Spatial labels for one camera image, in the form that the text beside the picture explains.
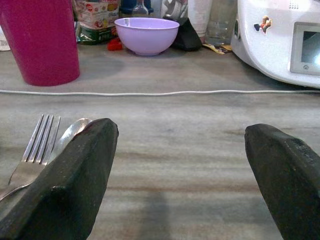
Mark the silver metal spoon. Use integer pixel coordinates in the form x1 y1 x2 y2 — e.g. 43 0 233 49
49 117 93 162

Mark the small red plastic object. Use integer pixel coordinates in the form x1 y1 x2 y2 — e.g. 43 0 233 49
107 37 124 52

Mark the silver metal fork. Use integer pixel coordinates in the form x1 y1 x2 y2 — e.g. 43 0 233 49
0 114 62 201

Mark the purple plastic bowl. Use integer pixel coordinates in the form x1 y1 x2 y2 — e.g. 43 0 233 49
114 17 181 57

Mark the clear glass bottle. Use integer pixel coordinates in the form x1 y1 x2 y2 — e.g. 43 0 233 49
131 0 150 15

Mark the magenta plastic cup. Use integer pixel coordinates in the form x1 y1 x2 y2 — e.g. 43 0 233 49
0 0 81 87

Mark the yellow crumpled wrapper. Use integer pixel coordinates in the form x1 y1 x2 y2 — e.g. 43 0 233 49
202 42 233 55

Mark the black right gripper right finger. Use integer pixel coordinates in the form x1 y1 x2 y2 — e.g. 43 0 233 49
244 123 320 240

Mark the colourful printed snack package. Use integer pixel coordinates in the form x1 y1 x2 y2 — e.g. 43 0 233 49
72 0 121 46

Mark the white kitchen appliance with screen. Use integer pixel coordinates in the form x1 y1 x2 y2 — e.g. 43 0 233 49
230 0 320 89

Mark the clear drinking glass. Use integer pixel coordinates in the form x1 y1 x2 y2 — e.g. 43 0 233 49
204 0 238 47

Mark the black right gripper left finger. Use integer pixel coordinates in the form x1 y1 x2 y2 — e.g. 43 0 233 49
0 118 119 240

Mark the thin white cable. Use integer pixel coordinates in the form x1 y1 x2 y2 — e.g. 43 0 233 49
0 89 320 97

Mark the white paper cup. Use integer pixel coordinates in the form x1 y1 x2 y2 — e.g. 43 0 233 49
187 0 213 38

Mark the white printed paper slip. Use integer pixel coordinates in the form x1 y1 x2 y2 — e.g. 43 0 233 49
0 24 11 52

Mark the black wedge-shaped object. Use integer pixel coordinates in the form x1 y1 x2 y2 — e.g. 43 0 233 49
171 17 203 52

